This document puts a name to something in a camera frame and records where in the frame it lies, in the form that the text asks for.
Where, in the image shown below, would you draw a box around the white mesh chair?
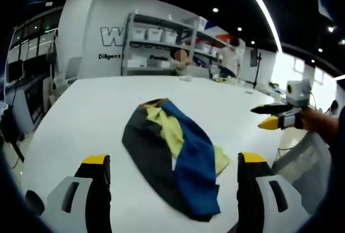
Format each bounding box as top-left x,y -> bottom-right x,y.
271,129 -> 333,219

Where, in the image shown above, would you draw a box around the black tripod stand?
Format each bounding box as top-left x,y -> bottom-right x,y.
249,51 -> 264,90

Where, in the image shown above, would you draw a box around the thin gripper cable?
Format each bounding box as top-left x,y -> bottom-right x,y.
309,91 -> 319,111

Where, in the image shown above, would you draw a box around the grey metal shelving unit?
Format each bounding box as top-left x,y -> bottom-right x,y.
121,12 -> 235,77

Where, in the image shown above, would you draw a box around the black monitor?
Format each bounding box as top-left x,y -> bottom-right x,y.
7,59 -> 24,80

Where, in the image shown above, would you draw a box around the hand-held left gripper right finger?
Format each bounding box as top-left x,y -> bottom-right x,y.
236,151 -> 300,233

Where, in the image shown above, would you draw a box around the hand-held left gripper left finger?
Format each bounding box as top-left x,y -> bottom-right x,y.
47,154 -> 112,233

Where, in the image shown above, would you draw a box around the person's right hand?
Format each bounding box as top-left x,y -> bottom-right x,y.
300,107 -> 330,133

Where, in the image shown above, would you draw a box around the white storage box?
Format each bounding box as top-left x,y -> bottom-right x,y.
147,29 -> 163,42
161,30 -> 179,44
132,28 -> 148,41

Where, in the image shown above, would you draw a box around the grey office chair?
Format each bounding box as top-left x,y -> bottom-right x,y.
52,56 -> 83,90

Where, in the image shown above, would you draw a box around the black office chair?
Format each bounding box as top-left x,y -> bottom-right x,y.
0,105 -> 26,163

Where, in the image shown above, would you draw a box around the blue grey yellow garment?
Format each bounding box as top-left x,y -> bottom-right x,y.
121,98 -> 231,223

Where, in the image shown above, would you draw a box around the long ceiling light strip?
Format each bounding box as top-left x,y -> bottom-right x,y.
234,0 -> 283,53

